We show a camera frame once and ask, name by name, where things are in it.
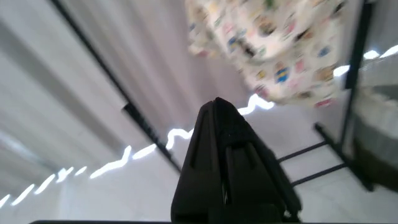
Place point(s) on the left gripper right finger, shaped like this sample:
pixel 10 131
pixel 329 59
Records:
pixel 248 193

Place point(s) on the white laundry basket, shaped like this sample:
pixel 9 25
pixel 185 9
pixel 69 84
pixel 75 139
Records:
pixel 379 124

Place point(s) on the black clothes rack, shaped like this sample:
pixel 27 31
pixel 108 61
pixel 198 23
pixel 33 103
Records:
pixel 136 118

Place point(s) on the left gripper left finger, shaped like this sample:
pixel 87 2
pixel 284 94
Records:
pixel 199 186

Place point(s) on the cream printed shorts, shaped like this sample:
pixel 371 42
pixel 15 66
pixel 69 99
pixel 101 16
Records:
pixel 273 46

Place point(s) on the black garment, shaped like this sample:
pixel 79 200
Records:
pixel 230 124

